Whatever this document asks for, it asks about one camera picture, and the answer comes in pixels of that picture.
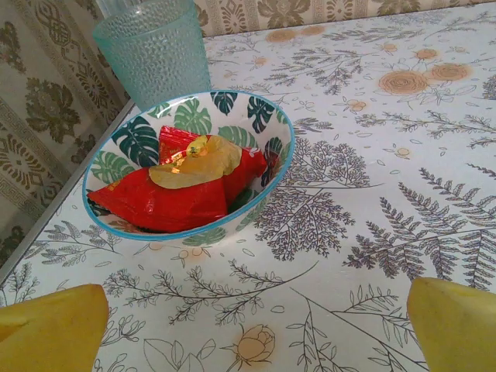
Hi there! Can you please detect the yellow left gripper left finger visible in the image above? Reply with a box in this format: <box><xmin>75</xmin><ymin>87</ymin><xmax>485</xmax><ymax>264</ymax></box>
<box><xmin>0</xmin><ymin>284</ymin><xmax>110</xmax><ymax>372</ymax></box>

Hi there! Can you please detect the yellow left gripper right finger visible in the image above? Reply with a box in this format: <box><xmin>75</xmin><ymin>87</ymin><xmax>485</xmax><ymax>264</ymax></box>
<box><xmin>406</xmin><ymin>277</ymin><xmax>496</xmax><ymax>372</ymax></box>

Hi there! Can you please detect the red foil snack packet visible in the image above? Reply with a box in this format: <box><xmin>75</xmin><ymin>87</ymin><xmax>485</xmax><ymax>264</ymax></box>
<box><xmin>87</xmin><ymin>167</ymin><xmax>229</xmax><ymax>234</ymax></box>
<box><xmin>157</xmin><ymin>125</ymin><xmax>269</xmax><ymax>208</ymax></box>

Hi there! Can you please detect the leaf print ceramic bowl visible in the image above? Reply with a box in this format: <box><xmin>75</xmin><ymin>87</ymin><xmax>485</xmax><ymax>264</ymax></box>
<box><xmin>81</xmin><ymin>89</ymin><xmax>296</xmax><ymax>242</ymax></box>

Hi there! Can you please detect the yellow clear wrapped snack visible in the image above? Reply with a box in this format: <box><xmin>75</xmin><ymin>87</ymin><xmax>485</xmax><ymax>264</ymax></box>
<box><xmin>149</xmin><ymin>134</ymin><xmax>244</xmax><ymax>191</ymax></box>

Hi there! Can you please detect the teal textured plastic tumbler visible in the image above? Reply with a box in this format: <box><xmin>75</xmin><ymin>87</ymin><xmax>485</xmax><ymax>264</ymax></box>
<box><xmin>91</xmin><ymin>0</ymin><xmax>212</xmax><ymax>112</ymax></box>

